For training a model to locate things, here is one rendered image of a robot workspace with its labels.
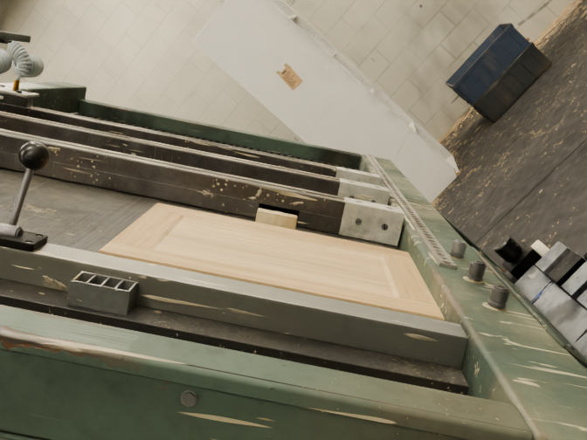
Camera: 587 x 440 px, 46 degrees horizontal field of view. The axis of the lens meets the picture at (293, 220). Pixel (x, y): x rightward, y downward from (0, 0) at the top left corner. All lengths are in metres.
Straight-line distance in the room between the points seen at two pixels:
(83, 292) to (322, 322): 0.28
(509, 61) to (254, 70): 1.85
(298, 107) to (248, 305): 4.26
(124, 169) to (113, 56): 5.41
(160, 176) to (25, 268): 0.62
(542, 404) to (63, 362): 0.44
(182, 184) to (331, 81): 3.63
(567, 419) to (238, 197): 0.91
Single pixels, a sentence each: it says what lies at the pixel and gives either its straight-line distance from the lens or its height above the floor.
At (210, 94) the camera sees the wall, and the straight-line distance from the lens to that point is 6.62.
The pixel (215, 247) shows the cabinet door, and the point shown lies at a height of 1.18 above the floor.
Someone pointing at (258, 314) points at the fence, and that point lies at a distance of 0.84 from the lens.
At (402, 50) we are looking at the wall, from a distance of 6.38.
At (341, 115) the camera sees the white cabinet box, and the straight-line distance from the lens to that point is 5.04.
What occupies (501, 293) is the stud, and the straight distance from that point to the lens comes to 0.98.
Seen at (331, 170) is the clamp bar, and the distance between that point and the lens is 1.94.
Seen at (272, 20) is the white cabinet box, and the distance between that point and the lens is 5.03.
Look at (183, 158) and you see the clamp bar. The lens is 1.73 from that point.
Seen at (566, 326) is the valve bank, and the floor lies 0.74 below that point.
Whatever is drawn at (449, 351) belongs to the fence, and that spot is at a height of 0.91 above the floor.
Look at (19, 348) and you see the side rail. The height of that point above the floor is 1.28.
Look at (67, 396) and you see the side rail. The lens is 0.65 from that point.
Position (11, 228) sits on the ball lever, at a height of 1.40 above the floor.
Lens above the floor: 1.24
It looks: 6 degrees down
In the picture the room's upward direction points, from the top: 49 degrees counter-clockwise
